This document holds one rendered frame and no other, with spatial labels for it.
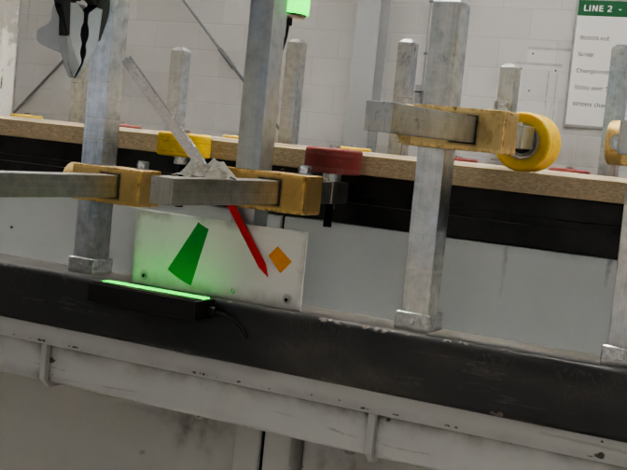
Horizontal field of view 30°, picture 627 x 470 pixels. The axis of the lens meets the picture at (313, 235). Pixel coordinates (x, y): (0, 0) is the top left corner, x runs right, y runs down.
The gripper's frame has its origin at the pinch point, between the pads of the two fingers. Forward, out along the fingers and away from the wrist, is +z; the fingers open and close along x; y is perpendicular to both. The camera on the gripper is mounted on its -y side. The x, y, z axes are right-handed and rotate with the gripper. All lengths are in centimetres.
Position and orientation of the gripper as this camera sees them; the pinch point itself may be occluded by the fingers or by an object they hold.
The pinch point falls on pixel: (78, 67)
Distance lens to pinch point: 148.1
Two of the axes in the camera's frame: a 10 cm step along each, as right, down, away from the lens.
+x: -4.5, 0.3, -8.9
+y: -8.9, -1.2, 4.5
